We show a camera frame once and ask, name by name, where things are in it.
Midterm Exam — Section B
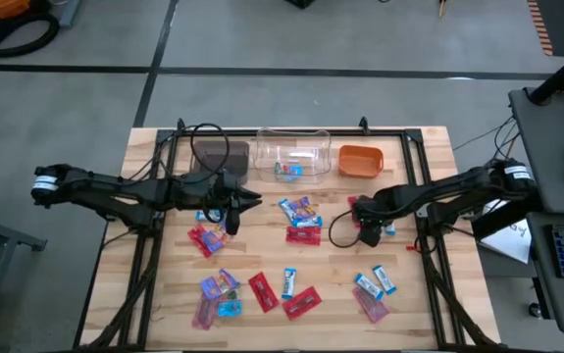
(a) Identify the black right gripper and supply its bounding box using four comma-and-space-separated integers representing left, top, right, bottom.
352, 193, 390, 248

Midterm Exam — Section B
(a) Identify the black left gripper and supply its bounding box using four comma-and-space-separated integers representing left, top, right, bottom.
197, 170, 263, 236

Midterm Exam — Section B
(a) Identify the red Twizzlers packet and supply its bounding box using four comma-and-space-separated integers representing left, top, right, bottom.
346, 195, 361, 229
284, 226, 323, 247
247, 271, 282, 314
186, 225, 214, 259
281, 285, 324, 322

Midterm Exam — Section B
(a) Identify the pink clear candy packet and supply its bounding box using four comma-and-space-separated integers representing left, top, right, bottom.
191, 293, 220, 331
351, 286, 390, 324

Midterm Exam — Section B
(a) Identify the blue green gummy bag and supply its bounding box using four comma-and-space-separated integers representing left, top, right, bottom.
217, 288, 244, 319

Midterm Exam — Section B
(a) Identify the grey plastic bin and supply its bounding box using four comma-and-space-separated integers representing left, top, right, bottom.
190, 140, 252, 186

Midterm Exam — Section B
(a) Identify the orange plastic bin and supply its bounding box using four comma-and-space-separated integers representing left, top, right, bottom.
337, 144, 385, 179

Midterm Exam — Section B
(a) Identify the clear plastic bin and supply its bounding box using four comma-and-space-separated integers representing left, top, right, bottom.
253, 126, 333, 185

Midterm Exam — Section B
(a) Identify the white paper sheet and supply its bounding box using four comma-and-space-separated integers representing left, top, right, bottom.
477, 198, 533, 265

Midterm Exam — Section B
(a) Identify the grey desk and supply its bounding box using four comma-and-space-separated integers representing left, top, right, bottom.
508, 86, 564, 217

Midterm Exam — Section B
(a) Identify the grey metal cart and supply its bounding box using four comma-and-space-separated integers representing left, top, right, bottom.
0, 195, 48, 353

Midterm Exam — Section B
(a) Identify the black stand pole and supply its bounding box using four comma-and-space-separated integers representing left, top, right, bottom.
528, 41, 564, 107

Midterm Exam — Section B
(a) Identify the grey plastic part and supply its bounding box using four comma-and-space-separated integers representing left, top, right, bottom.
57, 0, 82, 29

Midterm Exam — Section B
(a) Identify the orange shop vacuum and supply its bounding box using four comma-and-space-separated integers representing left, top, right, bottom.
0, 0, 32, 21

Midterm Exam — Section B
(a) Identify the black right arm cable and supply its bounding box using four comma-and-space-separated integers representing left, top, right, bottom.
328, 210, 361, 249

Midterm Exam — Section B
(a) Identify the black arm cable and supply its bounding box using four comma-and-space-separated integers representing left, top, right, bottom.
190, 122, 231, 187
328, 210, 361, 249

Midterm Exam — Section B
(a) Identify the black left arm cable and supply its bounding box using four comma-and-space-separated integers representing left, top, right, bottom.
190, 122, 231, 187

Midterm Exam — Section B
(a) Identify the black desk bracket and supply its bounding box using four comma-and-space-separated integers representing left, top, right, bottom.
471, 193, 542, 241

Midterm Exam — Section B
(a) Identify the thin black cable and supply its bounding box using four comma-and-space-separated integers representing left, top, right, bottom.
451, 115, 521, 171

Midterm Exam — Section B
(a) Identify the black vacuum hose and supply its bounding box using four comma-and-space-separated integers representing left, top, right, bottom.
0, 12, 61, 59

